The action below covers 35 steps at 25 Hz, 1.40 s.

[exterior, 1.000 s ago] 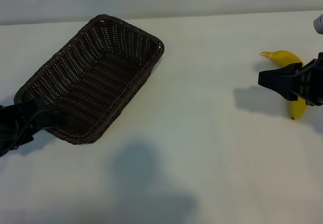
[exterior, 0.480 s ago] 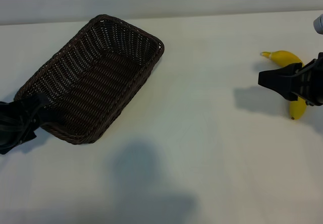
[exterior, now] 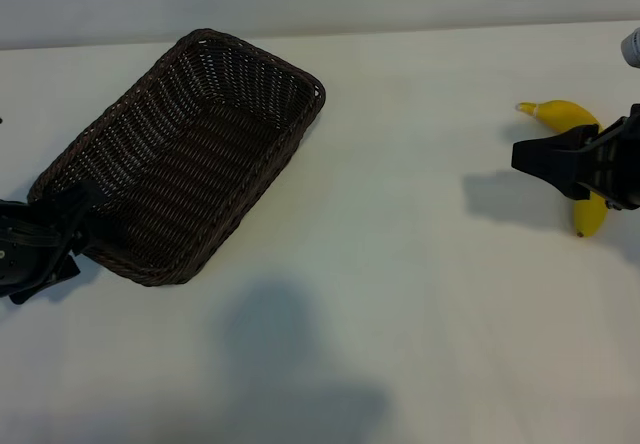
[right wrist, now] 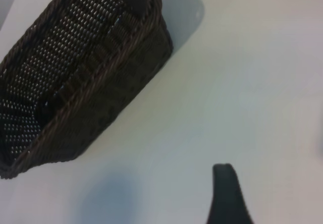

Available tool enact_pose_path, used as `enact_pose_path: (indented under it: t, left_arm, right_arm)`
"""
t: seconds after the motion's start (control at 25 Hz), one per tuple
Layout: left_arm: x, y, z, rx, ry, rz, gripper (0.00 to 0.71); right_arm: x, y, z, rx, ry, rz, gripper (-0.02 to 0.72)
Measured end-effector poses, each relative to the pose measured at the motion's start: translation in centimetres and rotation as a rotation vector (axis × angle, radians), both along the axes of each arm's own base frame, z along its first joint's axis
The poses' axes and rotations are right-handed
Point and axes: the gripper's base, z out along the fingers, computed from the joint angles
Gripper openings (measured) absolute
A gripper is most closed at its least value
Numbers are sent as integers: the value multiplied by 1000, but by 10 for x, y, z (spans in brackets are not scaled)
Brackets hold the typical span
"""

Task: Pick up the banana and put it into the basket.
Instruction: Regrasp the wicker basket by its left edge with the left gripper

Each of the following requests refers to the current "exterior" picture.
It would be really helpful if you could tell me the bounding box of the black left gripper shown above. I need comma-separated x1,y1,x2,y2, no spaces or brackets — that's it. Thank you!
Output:
0,180,110,307

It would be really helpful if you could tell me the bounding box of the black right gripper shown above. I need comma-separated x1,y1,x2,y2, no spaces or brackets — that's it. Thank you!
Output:
510,102,640,212

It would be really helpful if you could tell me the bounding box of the yellow banana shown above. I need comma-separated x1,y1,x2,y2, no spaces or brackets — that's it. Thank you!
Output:
513,98,610,239

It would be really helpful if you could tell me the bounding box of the dark brown wicker basket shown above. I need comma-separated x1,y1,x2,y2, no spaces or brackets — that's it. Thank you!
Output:
27,27,327,288

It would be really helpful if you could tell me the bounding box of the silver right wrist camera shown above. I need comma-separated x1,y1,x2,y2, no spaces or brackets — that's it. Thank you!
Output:
620,27,640,70

